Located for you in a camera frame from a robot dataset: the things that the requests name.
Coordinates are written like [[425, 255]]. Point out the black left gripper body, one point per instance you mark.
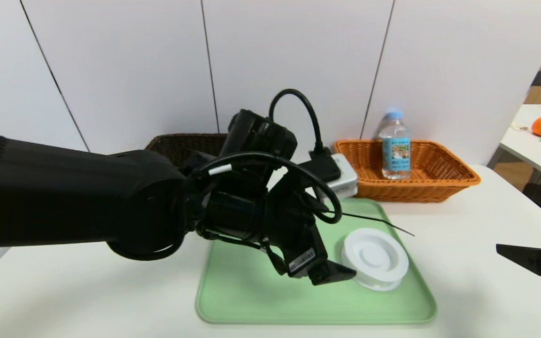
[[304, 259]]

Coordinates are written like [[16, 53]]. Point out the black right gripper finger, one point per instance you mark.
[[533, 260]]

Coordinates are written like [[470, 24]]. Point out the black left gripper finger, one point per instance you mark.
[[331, 273]]

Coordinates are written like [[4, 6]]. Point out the round white plastic container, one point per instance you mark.
[[378, 256]]

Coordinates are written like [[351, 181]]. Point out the clear water bottle blue cap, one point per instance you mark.
[[395, 150]]

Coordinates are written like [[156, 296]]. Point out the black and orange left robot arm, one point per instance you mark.
[[64, 197]]

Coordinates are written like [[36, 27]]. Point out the orange wicker basket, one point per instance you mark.
[[439, 188]]

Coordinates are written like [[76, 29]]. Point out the dark brown wicker basket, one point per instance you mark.
[[176, 143]]

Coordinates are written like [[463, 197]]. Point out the light green plastic tray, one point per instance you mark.
[[251, 300]]

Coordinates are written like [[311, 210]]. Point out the white background table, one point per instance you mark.
[[524, 146]]

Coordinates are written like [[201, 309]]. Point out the small beige object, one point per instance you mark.
[[519, 126]]

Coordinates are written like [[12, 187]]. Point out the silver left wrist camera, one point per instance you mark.
[[345, 180]]

